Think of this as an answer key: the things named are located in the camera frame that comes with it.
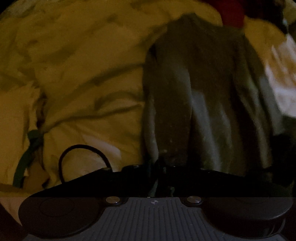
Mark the yellow floral bed sheet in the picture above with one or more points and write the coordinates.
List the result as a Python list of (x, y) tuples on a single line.
[(72, 74)]

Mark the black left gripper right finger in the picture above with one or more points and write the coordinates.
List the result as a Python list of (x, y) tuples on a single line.
[(238, 206)]

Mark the dark dotted small shirt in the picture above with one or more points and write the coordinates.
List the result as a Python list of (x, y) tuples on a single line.
[(208, 100)]

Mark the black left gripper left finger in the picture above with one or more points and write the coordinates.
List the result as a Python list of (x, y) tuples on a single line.
[(72, 207)]

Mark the red cloth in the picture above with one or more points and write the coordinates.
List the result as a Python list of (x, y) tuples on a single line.
[(231, 12)]

